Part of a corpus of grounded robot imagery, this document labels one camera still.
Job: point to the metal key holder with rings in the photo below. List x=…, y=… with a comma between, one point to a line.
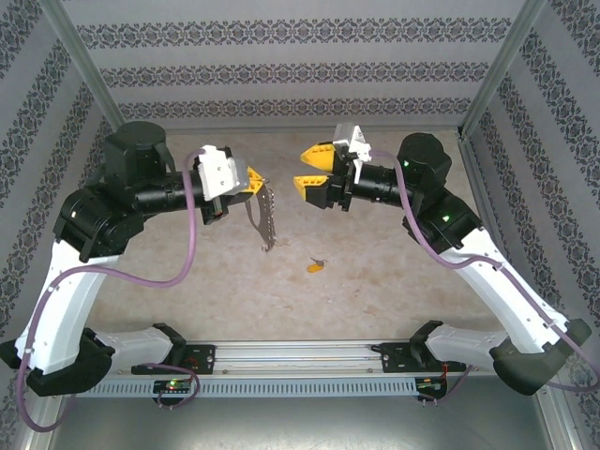
x=268, y=220

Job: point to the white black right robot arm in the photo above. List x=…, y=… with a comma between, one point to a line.
x=515, y=304

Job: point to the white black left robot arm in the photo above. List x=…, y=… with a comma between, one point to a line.
x=70, y=300

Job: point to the small controller circuit board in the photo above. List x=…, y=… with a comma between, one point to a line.
x=429, y=384
x=171, y=385

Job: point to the grey metal base panel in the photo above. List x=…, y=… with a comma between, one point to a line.
x=300, y=426

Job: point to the aluminium frame corner post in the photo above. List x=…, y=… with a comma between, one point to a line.
x=500, y=70
x=90, y=70

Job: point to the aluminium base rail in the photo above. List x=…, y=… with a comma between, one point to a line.
x=300, y=356

